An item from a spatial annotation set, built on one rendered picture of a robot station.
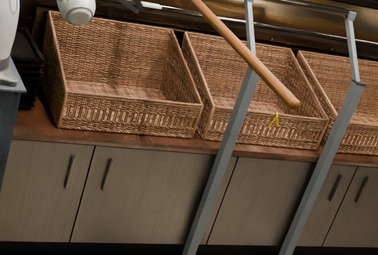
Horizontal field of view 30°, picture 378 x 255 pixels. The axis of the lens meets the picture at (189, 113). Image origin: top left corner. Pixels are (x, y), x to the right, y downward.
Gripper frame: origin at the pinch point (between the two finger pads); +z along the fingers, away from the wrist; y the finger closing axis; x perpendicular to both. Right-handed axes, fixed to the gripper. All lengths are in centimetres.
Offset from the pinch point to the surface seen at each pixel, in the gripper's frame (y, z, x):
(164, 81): 55, 33, -47
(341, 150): 59, 105, -6
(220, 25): -1.0, 7.1, 32.3
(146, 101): 46.5, 10.0, -8.5
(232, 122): 47, 42, 2
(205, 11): -0.8, 6.8, 20.9
